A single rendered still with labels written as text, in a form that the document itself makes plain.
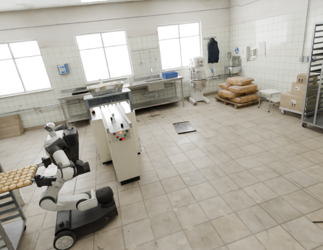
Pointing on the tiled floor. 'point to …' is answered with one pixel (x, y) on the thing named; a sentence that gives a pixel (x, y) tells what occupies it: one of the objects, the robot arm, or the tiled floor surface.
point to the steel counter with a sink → (157, 82)
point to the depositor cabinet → (103, 146)
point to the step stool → (270, 96)
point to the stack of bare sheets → (184, 127)
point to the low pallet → (237, 102)
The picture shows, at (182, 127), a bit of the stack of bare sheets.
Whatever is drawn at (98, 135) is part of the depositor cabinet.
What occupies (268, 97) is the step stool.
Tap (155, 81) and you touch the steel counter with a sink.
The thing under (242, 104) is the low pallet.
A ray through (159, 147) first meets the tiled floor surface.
